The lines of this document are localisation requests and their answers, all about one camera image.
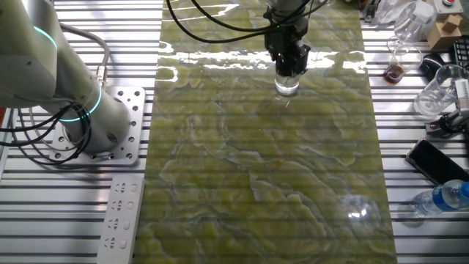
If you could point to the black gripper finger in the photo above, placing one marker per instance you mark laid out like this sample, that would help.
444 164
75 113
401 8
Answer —
281 66
299 66

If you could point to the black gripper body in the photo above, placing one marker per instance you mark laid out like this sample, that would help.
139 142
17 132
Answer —
286 42

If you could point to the clear glass jar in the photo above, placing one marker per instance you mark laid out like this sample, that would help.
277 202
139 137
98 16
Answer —
287 86

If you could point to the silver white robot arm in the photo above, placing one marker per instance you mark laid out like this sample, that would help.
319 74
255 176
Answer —
55 73

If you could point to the glass cup with brown liquid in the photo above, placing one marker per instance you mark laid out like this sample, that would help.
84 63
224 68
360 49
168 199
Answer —
397 69

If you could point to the green marble pattern mat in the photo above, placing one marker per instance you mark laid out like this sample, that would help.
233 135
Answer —
256 165

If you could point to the upturned clear glass cup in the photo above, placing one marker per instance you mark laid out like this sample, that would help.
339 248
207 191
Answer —
414 22

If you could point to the black computer mouse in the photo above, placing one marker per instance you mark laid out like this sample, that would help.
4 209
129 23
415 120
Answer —
432 66

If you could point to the large clear glass cup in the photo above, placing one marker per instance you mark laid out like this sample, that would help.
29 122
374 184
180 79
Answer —
438 93

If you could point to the small cardboard box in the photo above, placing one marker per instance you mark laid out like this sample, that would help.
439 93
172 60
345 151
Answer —
443 34

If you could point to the red emergency stop button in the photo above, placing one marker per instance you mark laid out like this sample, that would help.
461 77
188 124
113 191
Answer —
447 3

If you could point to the black keyboard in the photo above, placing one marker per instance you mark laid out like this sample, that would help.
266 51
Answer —
462 53

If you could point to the black smartphone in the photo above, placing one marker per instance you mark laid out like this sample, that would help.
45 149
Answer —
436 163

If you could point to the blue capped water bottle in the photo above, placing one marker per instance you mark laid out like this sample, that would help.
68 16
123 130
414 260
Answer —
439 198

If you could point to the white power strip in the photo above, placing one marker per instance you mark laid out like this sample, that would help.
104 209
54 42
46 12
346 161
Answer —
119 220

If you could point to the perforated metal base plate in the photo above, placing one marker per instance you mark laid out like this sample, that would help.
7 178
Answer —
132 110

